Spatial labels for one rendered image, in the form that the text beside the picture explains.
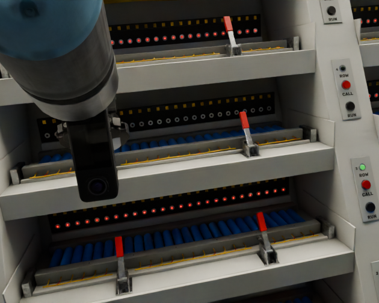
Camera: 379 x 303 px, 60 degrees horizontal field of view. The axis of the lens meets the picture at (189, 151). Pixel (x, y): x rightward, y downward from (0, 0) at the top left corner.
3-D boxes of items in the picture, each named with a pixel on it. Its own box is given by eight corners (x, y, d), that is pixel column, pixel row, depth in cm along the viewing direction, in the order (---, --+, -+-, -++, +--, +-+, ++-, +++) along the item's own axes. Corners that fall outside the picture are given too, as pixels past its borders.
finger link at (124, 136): (131, 134, 51) (124, 113, 42) (132, 143, 50) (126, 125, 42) (100, 138, 50) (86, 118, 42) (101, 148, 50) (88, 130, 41)
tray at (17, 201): (334, 169, 64) (335, 121, 62) (3, 221, 55) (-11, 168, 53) (286, 145, 83) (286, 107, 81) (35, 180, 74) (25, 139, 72)
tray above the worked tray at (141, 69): (315, 72, 66) (316, -3, 62) (-8, 107, 57) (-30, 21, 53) (272, 70, 85) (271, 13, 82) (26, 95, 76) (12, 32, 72)
